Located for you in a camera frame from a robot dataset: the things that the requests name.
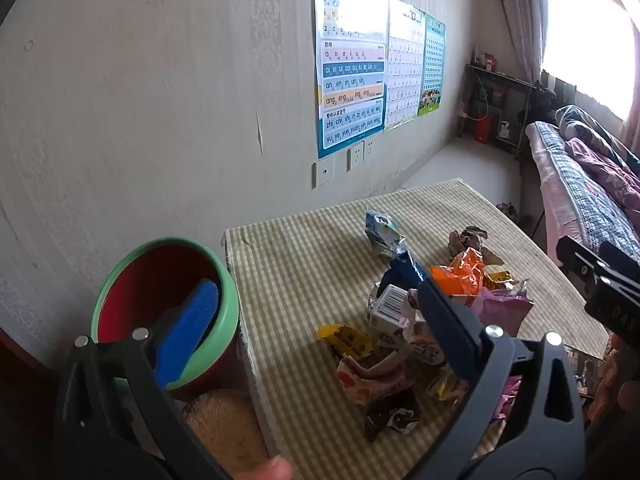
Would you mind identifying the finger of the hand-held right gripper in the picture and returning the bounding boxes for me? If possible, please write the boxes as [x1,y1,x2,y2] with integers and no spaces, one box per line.
[597,241,640,286]
[556,236,601,286]

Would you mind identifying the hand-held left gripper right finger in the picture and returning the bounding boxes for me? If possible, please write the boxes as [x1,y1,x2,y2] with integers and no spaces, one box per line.
[395,276,587,480]

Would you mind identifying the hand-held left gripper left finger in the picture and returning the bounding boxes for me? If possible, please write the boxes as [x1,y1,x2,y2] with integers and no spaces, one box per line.
[52,279,221,480]

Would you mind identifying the orange plastic wrapper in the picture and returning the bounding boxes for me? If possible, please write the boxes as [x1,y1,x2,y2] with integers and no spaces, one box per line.
[431,249,487,308]

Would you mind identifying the red bucket with green rim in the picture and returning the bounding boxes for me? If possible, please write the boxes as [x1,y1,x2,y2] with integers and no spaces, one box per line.
[90,237,241,393]

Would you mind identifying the yellow foil wrapper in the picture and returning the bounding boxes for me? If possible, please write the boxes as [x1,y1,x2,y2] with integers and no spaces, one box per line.
[482,269,516,291]

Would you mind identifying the dark blue snack wrapper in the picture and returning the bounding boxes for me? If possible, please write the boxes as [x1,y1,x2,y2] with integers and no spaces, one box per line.
[375,251,431,301]

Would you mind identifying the brown paper wrapper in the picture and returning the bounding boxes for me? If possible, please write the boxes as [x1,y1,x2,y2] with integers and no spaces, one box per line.
[446,226,505,267]

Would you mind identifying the person's left hand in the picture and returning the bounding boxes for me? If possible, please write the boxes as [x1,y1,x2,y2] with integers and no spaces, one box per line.
[240,457,297,480]

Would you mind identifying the cartoon print wrapper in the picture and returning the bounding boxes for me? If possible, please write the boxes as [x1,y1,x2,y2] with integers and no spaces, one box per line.
[405,310,451,366]

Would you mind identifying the bed with checked cover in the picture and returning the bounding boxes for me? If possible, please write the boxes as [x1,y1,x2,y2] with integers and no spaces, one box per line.
[525,120,640,271]

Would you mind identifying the pink purple wrapper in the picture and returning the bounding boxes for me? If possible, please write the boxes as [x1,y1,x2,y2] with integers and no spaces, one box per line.
[472,282,535,337]

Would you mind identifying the small white carton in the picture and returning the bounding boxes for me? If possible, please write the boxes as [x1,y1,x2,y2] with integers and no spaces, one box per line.
[369,284,416,348]

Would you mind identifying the purple floral blanket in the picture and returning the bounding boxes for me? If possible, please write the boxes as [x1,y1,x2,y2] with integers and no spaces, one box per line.
[555,105,640,221]

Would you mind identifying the pink red snack wrapper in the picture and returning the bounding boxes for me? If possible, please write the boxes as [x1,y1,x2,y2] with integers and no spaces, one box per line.
[335,352,413,406]

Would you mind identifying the dark brown snack wrapper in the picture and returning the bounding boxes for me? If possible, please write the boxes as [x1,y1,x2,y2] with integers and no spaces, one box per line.
[364,390,422,443]

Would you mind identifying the yellow black printed wrapper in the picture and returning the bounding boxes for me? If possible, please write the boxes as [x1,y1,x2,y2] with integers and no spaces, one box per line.
[317,324,375,361]

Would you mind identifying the blue white crumpled wrapper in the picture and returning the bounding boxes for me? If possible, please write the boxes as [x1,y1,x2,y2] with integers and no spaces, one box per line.
[364,209,407,259]

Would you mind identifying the yellow checked tablecloth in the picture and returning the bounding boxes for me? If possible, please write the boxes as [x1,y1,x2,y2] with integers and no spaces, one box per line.
[223,177,610,466]

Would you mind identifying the dark metal shelf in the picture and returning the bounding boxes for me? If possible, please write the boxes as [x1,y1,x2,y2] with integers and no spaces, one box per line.
[459,62,538,158]

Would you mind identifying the bright window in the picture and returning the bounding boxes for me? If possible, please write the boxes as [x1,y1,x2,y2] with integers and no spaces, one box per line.
[540,0,640,126]

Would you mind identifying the pink curtain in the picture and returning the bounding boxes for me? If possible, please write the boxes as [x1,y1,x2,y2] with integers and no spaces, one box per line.
[472,0,551,86]

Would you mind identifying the white wall switch plate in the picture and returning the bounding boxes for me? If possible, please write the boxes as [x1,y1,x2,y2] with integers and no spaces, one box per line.
[312,158,337,189]

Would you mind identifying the green chart wall poster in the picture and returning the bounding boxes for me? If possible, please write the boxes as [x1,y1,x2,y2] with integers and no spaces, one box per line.
[417,12,447,117]

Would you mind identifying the white chart wall poster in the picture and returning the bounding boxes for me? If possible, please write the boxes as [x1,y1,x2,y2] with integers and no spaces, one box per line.
[384,0,427,132]

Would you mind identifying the blue alphabet wall poster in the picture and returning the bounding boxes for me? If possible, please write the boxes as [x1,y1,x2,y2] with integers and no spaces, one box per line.
[311,0,391,160]

